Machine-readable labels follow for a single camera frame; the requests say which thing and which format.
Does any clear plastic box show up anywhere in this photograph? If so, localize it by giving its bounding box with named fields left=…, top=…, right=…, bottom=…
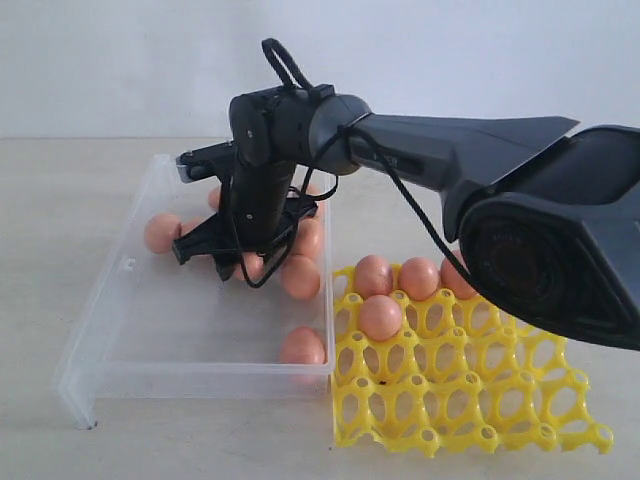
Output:
left=53, top=154, right=335, bottom=430

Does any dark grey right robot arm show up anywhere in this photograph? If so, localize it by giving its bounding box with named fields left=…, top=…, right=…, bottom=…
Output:
left=172, top=85, right=639, bottom=350

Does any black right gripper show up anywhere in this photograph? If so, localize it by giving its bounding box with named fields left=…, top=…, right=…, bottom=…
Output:
left=172, top=194, right=320, bottom=282

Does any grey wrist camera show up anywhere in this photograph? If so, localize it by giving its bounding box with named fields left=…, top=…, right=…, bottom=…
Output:
left=175, top=141, right=236, bottom=184

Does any yellow plastic egg tray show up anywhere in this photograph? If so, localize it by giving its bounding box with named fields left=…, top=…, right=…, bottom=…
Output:
left=331, top=267, right=614, bottom=457

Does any brown egg back right corner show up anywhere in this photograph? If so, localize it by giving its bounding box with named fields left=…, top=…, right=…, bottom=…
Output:
left=298, top=184, right=323, bottom=202

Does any brown egg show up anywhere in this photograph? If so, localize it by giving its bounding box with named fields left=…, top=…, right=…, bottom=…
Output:
left=281, top=255, right=321, bottom=300
left=234, top=252, right=264, bottom=283
left=440, top=258, right=478, bottom=300
left=144, top=212, right=181, bottom=254
left=398, top=257, right=440, bottom=301
left=181, top=218, right=203, bottom=236
left=207, top=187, right=221, bottom=211
left=354, top=254, right=393, bottom=299
left=292, top=218, right=324, bottom=260
left=358, top=295, right=402, bottom=342
left=279, top=326, right=326, bottom=364

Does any brown egg back top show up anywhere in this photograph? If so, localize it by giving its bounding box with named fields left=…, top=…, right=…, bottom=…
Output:
left=207, top=187, right=221, bottom=211

